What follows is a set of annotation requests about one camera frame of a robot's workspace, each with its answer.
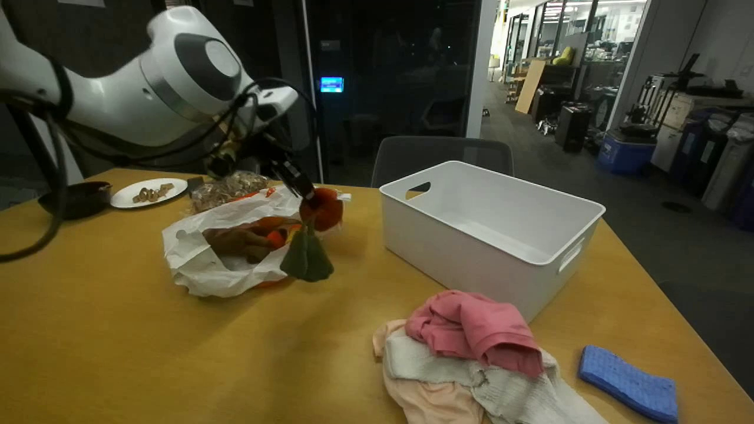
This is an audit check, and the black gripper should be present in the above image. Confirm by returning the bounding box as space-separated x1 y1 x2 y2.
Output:
234 127 324 203

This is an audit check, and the red ball toy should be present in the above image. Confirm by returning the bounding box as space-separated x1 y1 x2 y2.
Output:
298 183 354 236

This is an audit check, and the green fabric pouch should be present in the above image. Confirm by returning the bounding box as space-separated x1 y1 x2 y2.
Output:
278 224 338 285

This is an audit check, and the clear bag of snacks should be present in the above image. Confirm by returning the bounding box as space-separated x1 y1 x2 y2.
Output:
187 166 273 215

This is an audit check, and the white plastic bag orange print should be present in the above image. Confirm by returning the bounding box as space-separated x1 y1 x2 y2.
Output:
160 183 307 301

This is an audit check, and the white plate with food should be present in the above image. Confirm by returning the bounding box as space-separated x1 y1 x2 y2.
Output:
108 177 192 212

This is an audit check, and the white plastic bin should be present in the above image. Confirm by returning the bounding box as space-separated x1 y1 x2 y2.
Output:
378 157 609 324

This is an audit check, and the black round base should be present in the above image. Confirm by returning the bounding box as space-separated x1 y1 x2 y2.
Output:
35 178 114 224

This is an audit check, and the pink cloth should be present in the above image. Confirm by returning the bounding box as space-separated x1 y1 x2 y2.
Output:
404 288 547 382

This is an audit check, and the wooden board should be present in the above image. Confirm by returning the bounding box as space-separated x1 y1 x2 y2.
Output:
512 57 549 118

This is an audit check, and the peach cloth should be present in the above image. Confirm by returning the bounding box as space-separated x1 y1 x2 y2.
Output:
371 318 483 424

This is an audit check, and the white cloth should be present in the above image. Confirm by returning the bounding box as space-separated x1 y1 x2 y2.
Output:
380 323 609 424

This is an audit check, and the blue storage bin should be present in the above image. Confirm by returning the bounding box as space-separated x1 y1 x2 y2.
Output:
594 132 657 177

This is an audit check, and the blue sponge cloth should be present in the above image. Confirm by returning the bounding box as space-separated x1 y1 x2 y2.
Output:
578 344 682 424

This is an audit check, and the dark trash bin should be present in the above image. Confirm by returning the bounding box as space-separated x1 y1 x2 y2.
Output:
649 107 754 233

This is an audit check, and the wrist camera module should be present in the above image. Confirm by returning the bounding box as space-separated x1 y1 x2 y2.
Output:
252 83 303 122

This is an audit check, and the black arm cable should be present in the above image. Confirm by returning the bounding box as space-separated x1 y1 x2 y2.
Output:
0 72 267 266

